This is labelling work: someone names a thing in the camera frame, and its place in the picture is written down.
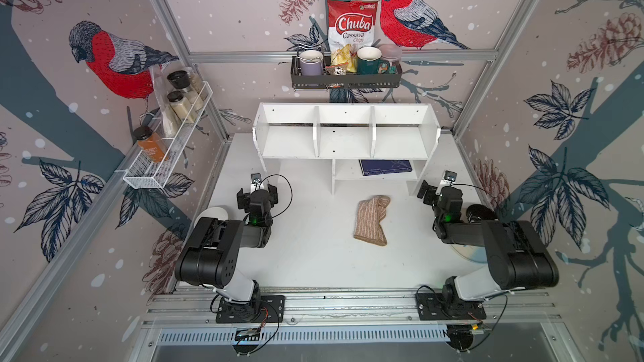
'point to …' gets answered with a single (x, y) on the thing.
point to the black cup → (478, 212)
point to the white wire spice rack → (152, 167)
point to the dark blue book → (375, 167)
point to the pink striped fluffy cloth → (367, 226)
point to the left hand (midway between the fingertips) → (260, 181)
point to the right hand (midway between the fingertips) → (437, 181)
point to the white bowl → (212, 212)
